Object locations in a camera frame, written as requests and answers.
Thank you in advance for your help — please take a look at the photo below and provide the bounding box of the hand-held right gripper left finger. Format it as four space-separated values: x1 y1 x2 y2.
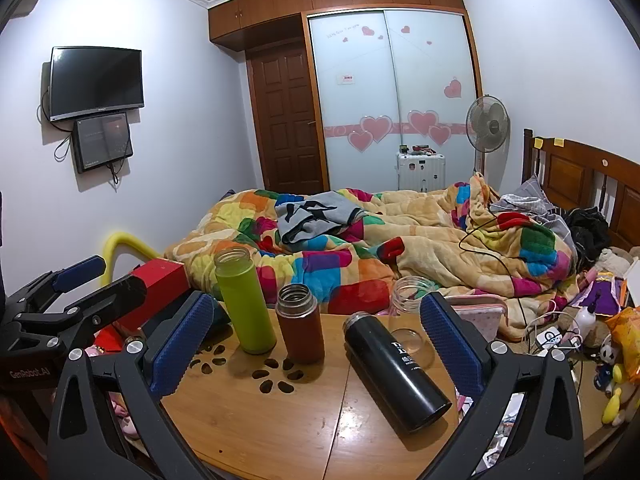
47 290 216 480

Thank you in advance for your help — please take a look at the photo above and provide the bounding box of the beige plush toy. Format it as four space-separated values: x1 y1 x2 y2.
595 247 640 282

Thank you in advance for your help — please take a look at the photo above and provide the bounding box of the black cup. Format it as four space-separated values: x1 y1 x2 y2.
342 311 453 434

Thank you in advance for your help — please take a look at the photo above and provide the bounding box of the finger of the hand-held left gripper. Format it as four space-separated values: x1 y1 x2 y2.
5 255 107 322
12 276 149 363

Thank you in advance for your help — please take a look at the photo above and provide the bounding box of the grey striped pillow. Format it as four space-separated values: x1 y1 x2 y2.
490 175 572 242

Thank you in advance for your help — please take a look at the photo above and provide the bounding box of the grey and black cloth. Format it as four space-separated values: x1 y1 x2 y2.
275 191 369 246

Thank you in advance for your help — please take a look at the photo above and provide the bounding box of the wooden bed headboard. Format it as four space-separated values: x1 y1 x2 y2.
521 128 640 261

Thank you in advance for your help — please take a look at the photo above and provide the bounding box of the yellow tube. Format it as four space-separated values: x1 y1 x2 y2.
102 231 163 289

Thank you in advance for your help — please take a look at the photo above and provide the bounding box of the small wall monitor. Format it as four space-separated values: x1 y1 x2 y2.
73 114 134 175

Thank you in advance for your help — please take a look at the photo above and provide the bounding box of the yellow toy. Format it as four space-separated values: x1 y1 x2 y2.
601 365 627 428

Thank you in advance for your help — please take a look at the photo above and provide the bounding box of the orange snack bag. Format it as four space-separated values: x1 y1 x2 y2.
605 307 640 362

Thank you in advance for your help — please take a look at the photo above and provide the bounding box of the standing fan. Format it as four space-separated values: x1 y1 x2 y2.
465 95 511 181

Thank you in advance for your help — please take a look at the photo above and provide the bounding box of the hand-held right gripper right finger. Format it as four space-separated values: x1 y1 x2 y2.
419 291 587 480

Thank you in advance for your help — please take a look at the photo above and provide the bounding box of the white charger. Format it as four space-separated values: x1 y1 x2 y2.
532 327 567 357

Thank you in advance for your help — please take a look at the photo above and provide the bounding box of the black clothing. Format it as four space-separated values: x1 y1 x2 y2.
562 207 612 272

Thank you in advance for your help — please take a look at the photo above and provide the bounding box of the clear glass cup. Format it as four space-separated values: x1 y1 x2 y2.
389 276 437 369

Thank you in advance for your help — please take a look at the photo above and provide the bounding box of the wall television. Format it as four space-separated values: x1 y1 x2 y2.
48 46 146 123

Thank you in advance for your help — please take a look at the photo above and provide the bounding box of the colourful checked blanket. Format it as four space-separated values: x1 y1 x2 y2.
165 172 582 343

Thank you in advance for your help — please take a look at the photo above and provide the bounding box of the pink dotted case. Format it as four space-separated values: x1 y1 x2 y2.
444 295 507 342

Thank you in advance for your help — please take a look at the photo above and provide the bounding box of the brown cup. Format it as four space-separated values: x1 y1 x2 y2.
275 283 326 365

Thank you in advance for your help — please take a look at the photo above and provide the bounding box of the white suitcase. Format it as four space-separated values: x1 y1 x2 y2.
396 150 447 194

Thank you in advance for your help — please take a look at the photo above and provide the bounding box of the wooden overhead cabinet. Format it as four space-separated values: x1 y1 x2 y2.
207 0 468 52

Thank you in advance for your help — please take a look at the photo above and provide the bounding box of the green cup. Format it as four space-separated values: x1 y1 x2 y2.
214 246 277 356

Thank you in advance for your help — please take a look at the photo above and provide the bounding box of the white plastic bottle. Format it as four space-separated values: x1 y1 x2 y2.
575 305 609 334

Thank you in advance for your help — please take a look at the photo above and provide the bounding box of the red box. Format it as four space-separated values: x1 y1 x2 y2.
95 258 197 341

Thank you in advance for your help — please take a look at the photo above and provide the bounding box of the brown wooden door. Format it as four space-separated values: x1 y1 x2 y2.
246 42 327 195

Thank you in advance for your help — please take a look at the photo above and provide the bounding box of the wardrobe with heart stickers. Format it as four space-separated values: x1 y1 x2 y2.
305 7 484 194

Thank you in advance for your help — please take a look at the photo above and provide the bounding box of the black cable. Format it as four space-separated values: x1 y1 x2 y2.
458 209 532 342

